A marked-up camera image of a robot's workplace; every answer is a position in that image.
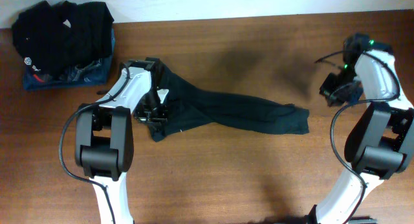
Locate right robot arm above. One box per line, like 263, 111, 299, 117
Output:
306, 34, 413, 223

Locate dark teal t-shirt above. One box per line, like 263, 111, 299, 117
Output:
149, 61, 310, 142

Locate black folded sweater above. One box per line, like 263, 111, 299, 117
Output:
12, 1, 114, 78

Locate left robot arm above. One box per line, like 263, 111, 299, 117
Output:
75, 58, 169, 223

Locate folded blue jeans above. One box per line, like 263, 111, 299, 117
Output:
12, 23, 115, 90

